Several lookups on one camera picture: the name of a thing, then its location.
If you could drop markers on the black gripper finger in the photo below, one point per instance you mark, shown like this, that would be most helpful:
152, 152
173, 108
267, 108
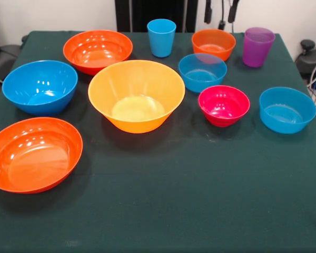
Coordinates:
208, 11
233, 11

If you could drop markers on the purple cup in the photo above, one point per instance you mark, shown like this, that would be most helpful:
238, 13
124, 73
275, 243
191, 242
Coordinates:
258, 52

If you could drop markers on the blue cup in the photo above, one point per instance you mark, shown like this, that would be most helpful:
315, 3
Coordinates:
161, 42

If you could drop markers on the small pink bowl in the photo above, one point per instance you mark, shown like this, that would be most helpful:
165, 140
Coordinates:
223, 105

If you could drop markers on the large yellow-orange bowl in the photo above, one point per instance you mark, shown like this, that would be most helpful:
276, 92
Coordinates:
137, 108

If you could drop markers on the large blue bowl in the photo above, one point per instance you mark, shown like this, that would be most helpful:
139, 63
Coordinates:
39, 87

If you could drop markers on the large orange bowl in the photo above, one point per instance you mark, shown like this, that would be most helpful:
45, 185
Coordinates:
34, 158
94, 50

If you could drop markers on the small orange bowl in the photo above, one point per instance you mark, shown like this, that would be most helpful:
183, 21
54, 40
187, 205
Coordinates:
213, 39

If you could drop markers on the small blue bowl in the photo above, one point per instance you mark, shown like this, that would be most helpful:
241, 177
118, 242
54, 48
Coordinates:
287, 116
200, 79

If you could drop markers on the dark green table cloth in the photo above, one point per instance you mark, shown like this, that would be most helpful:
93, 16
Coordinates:
173, 197

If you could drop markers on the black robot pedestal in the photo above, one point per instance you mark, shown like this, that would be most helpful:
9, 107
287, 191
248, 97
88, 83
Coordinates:
158, 13

